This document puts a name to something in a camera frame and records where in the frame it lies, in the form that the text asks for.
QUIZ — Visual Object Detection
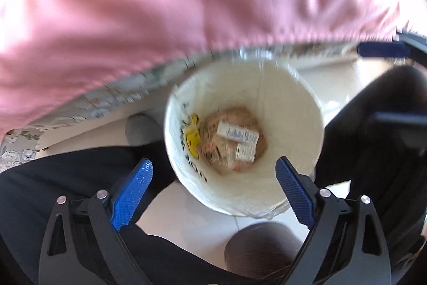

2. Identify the white trash bin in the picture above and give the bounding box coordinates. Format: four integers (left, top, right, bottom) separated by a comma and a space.
164, 59, 323, 218

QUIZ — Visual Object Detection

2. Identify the black trouser leg right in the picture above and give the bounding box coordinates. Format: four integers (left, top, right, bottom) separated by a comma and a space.
315, 67, 426, 268

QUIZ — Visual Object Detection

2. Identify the black trouser leg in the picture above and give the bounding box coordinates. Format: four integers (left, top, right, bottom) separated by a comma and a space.
315, 67, 426, 268
1, 141, 238, 284

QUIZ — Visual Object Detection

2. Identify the grey slipper left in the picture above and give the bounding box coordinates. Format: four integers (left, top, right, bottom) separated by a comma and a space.
124, 114, 164, 146

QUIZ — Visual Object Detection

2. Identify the brown slipper right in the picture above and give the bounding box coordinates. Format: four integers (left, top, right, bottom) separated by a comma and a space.
224, 222, 303, 279

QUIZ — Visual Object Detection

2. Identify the small white box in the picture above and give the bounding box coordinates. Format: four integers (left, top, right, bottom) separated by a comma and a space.
235, 143, 256, 162

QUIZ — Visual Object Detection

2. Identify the yellow wrapper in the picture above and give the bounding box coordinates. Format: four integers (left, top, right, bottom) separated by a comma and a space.
185, 114, 201, 160

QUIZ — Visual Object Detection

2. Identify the white medicine box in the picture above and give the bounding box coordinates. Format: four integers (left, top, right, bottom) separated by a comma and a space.
216, 122, 260, 145

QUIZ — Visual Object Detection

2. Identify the black trouser leg left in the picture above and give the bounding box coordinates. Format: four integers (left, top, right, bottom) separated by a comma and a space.
1, 141, 238, 284

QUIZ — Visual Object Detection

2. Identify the floral bed skirt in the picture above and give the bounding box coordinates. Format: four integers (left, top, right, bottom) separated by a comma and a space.
1, 42, 357, 172

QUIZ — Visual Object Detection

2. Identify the pink bed sheet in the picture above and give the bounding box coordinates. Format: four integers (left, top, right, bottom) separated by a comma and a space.
1, 0, 404, 133

